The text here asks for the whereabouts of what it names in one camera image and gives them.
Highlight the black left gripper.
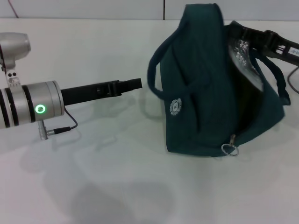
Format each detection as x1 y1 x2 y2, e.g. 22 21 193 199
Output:
60 77 143 107

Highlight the dark teal insulated lunch bag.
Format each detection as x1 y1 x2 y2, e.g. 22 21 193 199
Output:
147 3 292 160

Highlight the thin red wall cable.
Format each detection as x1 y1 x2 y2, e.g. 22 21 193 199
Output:
8 0 19 19

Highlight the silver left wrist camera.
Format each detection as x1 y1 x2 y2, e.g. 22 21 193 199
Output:
0 32 32 92

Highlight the arm cable with connector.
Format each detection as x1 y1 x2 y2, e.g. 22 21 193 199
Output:
286 67 299 91
37 109 79 142

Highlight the right arm cable with connector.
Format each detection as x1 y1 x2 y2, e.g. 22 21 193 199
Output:
286 67 299 91

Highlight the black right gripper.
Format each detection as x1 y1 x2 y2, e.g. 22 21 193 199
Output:
240 25 299 68

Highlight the left arm cable with connector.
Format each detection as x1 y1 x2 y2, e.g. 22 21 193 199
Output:
37 109 79 142

